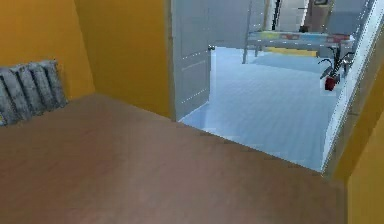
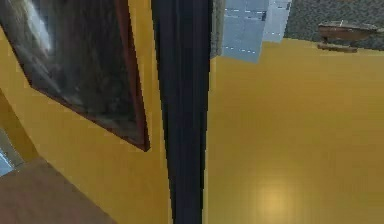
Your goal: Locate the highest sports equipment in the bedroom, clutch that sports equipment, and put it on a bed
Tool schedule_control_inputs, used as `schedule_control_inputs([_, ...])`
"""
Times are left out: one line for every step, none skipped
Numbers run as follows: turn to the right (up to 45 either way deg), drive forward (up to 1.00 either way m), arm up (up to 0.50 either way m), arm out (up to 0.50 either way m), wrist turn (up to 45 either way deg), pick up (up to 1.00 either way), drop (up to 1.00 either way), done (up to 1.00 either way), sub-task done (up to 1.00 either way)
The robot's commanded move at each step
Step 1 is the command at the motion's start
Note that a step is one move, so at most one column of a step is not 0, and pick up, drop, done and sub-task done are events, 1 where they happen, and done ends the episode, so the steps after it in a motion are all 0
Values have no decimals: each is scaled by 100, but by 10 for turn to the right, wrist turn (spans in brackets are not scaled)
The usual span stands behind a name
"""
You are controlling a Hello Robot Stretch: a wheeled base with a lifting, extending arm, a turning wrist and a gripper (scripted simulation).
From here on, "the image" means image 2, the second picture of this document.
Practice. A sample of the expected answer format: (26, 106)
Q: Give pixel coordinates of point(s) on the pale blue chest of drawers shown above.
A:
(245, 30)

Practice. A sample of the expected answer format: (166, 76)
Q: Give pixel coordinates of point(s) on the brown round wooden table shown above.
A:
(346, 31)

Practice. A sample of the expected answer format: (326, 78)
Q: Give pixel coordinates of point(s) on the dark framed wall picture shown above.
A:
(80, 56)

